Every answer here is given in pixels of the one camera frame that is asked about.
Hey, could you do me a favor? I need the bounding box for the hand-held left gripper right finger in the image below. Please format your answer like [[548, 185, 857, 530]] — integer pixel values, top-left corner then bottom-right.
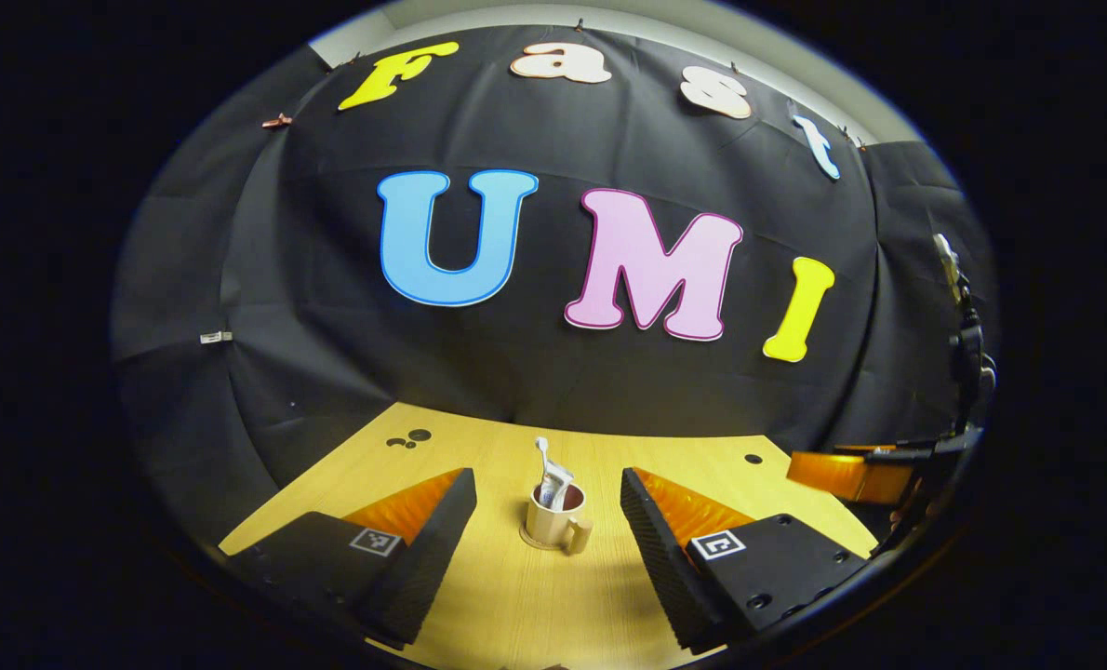
[[620, 468, 875, 652]]

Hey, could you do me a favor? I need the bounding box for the wooden desktop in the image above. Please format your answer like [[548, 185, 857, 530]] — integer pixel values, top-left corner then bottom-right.
[[219, 402, 880, 670]]

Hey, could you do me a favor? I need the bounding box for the white toothpaste tube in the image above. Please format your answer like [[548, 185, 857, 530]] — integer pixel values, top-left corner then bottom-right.
[[540, 462, 575, 511]]

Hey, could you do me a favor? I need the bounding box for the black backdrop cloth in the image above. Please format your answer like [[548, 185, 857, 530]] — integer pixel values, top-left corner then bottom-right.
[[112, 23, 996, 559]]

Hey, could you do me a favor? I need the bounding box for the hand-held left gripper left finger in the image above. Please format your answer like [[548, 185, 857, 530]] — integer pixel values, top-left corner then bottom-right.
[[223, 467, 478, 650]]

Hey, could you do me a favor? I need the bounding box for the beige cup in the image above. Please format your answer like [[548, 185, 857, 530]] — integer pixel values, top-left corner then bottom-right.
[[520, 482, 594, 556]]

